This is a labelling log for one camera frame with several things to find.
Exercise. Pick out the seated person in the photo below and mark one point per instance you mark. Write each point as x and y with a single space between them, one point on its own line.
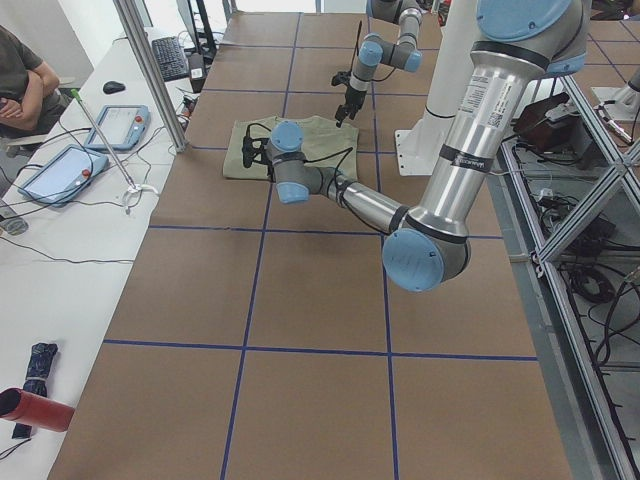
31 102

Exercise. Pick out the black computer mouse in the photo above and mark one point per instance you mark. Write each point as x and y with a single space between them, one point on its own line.
112 87

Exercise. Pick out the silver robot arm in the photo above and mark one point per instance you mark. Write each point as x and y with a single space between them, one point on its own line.
514 43
374 50

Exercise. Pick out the aluminium frame post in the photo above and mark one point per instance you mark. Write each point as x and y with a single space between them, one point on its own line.
140 45

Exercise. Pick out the black keyboard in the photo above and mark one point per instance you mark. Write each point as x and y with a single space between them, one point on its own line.
170 57

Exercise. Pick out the silver reacher grabber tool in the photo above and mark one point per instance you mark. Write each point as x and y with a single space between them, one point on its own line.
97 141

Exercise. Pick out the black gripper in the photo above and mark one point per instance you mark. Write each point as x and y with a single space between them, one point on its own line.
354 95

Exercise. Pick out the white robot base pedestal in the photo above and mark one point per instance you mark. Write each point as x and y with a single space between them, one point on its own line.
418 148

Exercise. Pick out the dark blue folded umbrella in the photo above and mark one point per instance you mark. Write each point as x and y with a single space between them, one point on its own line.
37 373

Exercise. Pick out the near blue teach pendant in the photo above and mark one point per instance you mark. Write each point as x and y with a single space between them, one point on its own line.
61 179

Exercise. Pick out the far blue teach pendant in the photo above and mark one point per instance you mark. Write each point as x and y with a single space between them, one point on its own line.
123 125

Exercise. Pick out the red cylinder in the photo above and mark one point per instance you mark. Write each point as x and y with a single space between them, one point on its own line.
34 410

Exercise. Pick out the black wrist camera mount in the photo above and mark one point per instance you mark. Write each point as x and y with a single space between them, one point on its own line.
254 151
341 78

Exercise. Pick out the blue teach pendant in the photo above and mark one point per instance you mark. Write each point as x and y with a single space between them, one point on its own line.
123 125
61 179

